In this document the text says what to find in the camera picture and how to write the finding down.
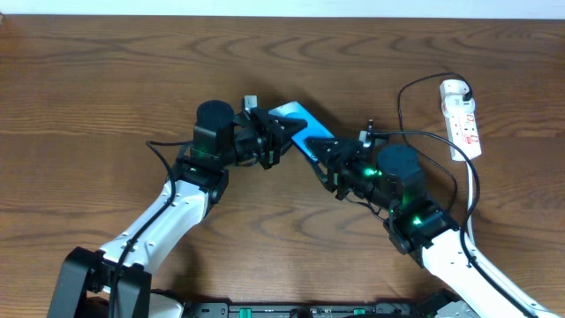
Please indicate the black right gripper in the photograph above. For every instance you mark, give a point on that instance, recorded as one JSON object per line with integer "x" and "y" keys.
{"x": 335, "y": 168}

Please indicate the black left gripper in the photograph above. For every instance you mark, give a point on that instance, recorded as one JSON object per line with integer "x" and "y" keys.
{"x": 268, "y": 139}

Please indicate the blue Galaxy smartphone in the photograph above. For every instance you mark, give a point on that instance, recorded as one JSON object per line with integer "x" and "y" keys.
{"x": 314, "y": 128}

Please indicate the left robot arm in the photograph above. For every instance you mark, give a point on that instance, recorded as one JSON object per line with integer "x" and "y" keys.
{"x": 116, "y": 279}

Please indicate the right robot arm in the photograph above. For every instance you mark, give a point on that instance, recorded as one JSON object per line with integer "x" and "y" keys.
{"x": 390, "y": 177}

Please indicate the white USB charger plug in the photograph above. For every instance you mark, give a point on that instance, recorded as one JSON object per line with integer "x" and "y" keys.
{"x": 454, "y": 87}

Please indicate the white power strip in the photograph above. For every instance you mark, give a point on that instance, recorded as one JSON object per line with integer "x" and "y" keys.
{"x": 461, "y": 124}

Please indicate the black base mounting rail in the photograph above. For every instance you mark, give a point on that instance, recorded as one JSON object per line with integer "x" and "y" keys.
{"x": 222, "y": 310}

